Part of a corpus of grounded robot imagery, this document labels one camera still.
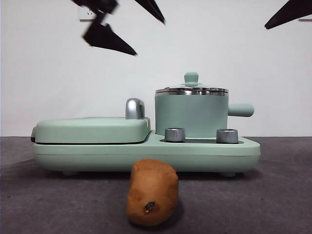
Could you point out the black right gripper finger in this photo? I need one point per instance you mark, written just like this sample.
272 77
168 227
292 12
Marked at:
292 13

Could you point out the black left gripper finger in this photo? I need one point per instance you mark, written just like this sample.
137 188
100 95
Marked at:
153 8
104 36

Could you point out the glass pot lid green knob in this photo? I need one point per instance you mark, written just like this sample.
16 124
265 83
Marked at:
192 78

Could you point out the brown potato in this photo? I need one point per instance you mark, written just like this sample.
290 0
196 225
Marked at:
152 192

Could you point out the mint green griddle cover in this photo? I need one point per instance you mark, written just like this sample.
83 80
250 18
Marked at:
90 129

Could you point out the silver control knob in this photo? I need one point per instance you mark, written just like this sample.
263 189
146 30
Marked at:
175 135
227 136

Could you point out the mint green breakfast machine base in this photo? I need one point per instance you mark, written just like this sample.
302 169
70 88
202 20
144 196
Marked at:
146 156

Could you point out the white wall socket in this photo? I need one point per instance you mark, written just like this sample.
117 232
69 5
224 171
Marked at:
85 17
308 19

